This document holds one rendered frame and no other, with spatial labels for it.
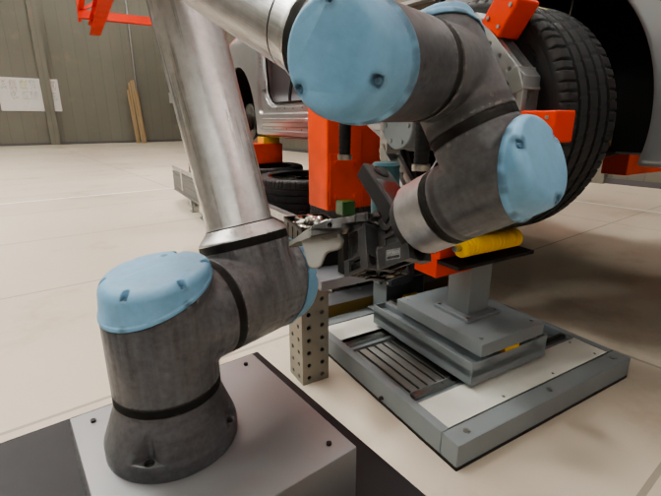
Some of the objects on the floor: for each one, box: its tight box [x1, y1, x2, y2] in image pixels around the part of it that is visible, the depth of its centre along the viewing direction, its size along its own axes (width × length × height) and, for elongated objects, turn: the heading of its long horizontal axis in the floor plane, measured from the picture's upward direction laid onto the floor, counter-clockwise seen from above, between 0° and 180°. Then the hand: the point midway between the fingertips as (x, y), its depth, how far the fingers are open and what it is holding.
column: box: [289, 289, 329, 386], centre depth 146 cm, size 10×10×42 cm
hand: (330, 248), depth 69 cm, fingers open, 14 cm apart
